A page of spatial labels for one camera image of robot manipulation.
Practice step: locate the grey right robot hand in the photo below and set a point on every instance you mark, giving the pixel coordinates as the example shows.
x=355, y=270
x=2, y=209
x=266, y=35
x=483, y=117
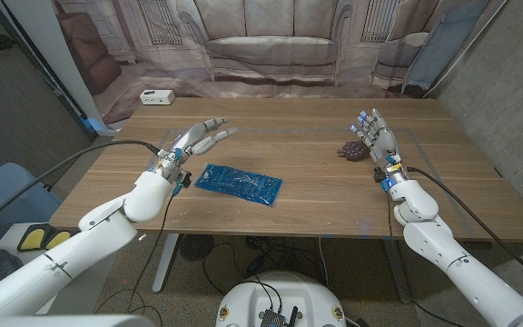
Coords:
x=384, y=138

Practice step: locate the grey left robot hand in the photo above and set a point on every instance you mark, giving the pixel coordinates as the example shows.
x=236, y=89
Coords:
x=189, y=143

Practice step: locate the blue gel pad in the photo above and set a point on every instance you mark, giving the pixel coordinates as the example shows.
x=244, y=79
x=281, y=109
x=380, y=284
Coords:
x=243, y=185

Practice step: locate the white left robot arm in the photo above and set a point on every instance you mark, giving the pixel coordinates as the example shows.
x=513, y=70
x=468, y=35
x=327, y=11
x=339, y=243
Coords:
x=84, y=245

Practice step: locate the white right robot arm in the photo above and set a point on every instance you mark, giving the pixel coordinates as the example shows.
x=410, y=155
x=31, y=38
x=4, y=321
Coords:
x=475, y=277

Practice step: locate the purple toy grape bunch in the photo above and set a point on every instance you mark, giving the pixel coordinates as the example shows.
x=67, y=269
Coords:
x=354, y=151

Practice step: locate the white power socket box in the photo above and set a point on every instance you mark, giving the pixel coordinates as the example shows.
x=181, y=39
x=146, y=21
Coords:
x=156, y=96

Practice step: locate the grey tape outline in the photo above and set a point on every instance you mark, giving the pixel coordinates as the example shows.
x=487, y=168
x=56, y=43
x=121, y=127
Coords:
x=289, y=131

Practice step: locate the round black floor fan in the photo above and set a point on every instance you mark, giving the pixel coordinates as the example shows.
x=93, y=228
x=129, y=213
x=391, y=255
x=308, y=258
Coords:
x=196, y=247

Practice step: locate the white table leg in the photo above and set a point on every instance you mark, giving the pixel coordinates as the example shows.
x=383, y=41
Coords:
x=167, y=265

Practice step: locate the printed sofa room backdrop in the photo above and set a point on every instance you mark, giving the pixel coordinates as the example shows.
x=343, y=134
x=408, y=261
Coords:
x=270, y=45

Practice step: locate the grey table leg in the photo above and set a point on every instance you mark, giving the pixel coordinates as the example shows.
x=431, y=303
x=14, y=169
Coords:
x=397, y=272

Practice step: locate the black power adapter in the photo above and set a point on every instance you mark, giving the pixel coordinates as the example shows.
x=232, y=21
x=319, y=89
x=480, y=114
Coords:
x=255, y=265

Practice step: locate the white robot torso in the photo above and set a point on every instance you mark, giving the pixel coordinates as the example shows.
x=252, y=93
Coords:
x=284, y=293

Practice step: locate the yellow black foot pedal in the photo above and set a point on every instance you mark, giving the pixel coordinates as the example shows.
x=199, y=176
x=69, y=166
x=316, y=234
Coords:
x=32, y=239

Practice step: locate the blue plastic bin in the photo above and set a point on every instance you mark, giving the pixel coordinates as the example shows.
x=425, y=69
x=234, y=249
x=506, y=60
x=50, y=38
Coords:
x=2, y=195

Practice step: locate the black box with antenna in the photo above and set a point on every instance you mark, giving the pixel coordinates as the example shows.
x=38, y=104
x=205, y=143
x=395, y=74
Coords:
x=273, y=318

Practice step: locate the white robot head edge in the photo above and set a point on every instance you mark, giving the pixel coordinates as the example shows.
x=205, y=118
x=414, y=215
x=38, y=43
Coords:
x=62, y=321

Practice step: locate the white door frame post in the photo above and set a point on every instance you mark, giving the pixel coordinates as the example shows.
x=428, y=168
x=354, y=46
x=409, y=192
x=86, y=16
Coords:
x=57, y=50

